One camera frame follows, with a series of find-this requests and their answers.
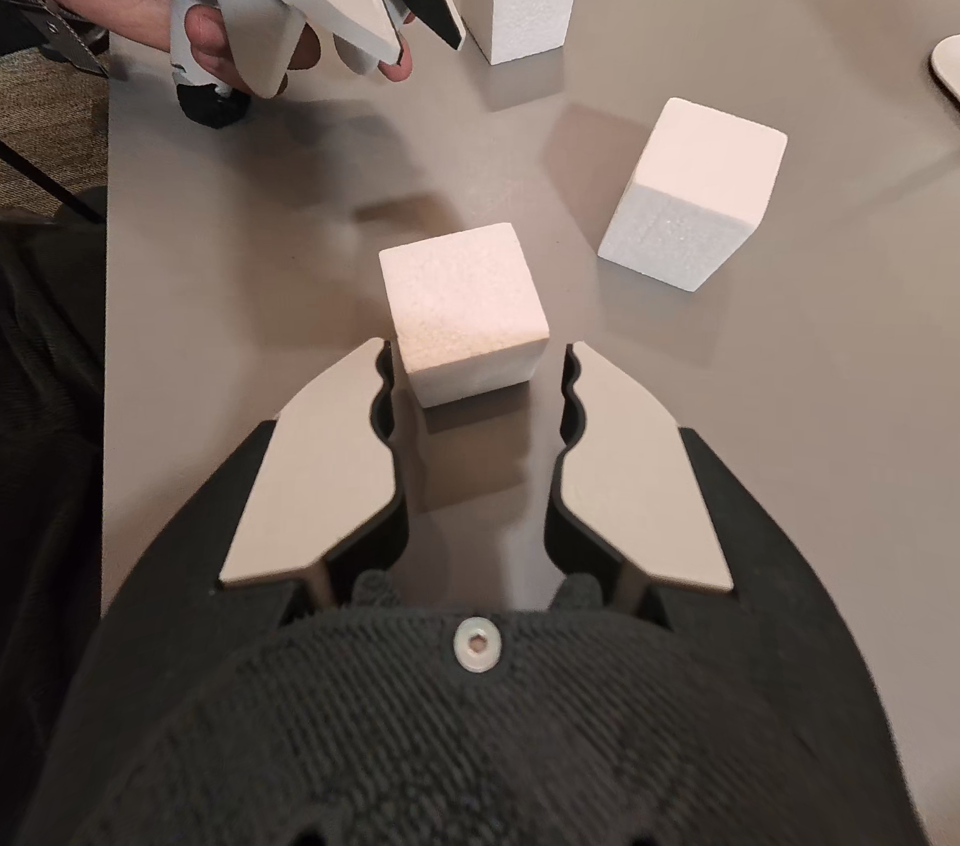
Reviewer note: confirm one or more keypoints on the person's dark clothing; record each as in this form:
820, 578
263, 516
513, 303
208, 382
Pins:
45, 486

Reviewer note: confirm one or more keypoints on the white board stand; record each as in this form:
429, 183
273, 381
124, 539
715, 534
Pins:
946, 66

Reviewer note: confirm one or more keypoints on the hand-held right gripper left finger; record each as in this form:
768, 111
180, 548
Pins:
315, 486

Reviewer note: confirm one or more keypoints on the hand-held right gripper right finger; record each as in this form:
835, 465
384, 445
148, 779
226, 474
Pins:
637, 494

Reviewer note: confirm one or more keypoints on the metal frame bracket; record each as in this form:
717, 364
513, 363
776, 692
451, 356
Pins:
71, 40

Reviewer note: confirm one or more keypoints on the grey desk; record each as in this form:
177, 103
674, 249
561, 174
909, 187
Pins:
787, 374

